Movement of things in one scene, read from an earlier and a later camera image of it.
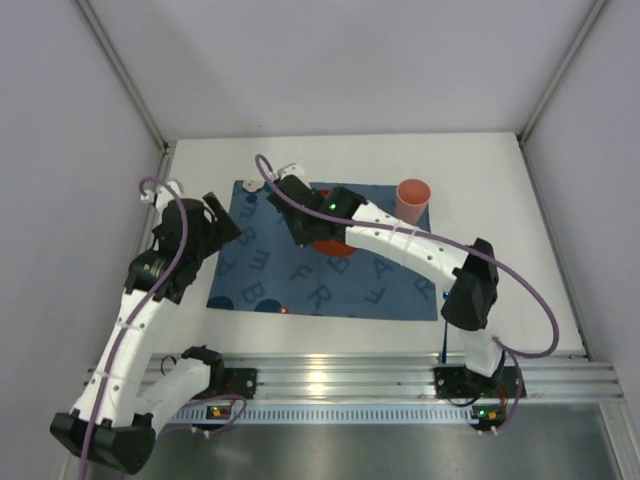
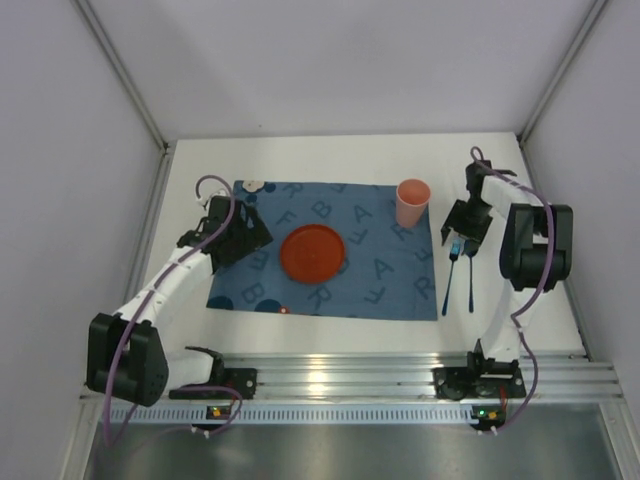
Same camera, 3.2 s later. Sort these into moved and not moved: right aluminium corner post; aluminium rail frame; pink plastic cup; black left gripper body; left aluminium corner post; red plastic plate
Moved: red plastic plate; black left gripper body
Not moved: aluminium rail frame; pink plastic cup; left aluminium corner post; right aluminium corner post
